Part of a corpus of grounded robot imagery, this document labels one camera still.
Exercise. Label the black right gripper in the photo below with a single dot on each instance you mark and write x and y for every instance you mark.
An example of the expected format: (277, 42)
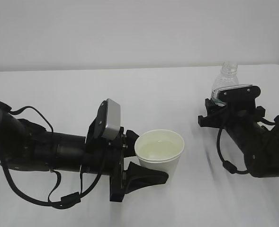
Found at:
(221, 116)

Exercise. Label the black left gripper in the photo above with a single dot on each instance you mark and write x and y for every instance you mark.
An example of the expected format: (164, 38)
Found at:
(137, 177)

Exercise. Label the white paper cup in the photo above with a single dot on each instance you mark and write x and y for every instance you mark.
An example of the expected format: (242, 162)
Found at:
(159, 150)

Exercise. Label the clear water bottle green label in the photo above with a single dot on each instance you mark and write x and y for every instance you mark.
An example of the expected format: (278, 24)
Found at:
(227, 77)

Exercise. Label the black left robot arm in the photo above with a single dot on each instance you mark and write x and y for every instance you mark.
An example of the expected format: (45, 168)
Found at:
(27, 146)

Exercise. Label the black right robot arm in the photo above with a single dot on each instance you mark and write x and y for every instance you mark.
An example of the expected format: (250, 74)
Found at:
(259, 145)

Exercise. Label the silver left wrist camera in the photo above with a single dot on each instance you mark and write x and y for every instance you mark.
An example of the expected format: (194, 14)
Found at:
(106, 124)

